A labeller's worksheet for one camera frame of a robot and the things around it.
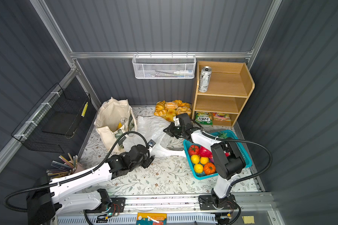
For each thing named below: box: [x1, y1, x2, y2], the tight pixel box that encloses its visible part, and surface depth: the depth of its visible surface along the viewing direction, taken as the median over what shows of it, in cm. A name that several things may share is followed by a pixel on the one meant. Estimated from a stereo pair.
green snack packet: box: [194, 111, 214, 126], surface depth 107 cm
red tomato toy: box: [188, 144, 200, 157], surface depth 89 cm
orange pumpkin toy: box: [203, 162, 216, 176], surface depth 82 cm
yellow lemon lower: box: [193, 163, 204, 174], surface depth 83 cm
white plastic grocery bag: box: [123, 115, 187, 158], surface depth 91 cm
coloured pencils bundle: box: [46, 152, 78, 180], surface depth 77 cm
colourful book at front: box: [136, 212, 168, 225], surface depth 71 cm
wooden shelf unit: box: [191, 60, 255, 127], surface depth 94 cm
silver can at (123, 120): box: [120, 116, 128, 126], surface depth 107 cm
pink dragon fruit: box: [199, 145, 214, 159], surface depth 83 cm
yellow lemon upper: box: [190, 154, 200, 165], surface depth 85 cm
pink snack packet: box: [213, 112, 232, 122], surface depth 110 cm
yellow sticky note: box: [241, 215, 255, 225], surface depth 70 cm
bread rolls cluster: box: [153, 99, 192, 122], surface depth 114 cm
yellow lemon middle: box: [199, 156, 209, 165], surface depth 86 cm
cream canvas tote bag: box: [93, 96, 138, 152], surface depth 92 cm
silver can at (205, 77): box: [198, 66, 213, 93], surface depth 78 cm
